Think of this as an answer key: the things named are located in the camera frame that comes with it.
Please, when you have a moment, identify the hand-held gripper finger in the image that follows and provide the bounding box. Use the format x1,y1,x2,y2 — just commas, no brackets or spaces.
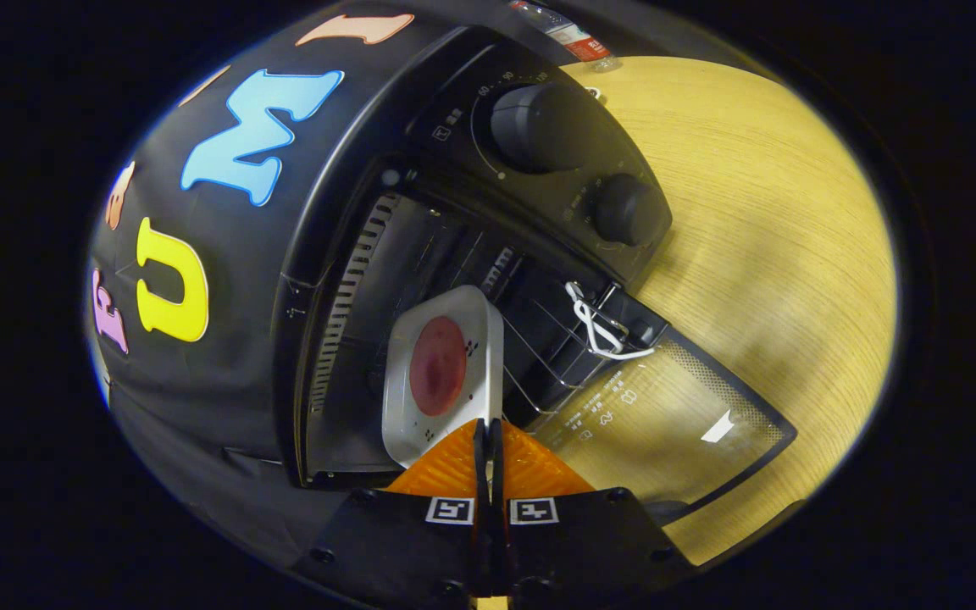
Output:
488,417,696,604
293,417,489,607

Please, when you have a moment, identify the white square plate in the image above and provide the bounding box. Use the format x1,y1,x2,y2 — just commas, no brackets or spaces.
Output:
381,285,506,469

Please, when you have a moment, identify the round pink ham slice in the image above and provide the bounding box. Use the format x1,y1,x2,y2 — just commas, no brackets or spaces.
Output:
409,316,468,417

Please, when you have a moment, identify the black toaster oven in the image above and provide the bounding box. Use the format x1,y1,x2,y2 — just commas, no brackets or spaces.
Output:
272,25,798,526

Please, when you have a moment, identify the red label water bottle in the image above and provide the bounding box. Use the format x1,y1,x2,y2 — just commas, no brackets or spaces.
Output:
509,0,622,73

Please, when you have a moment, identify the white cord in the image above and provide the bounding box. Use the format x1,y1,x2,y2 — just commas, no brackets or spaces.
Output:
564,281,657,361

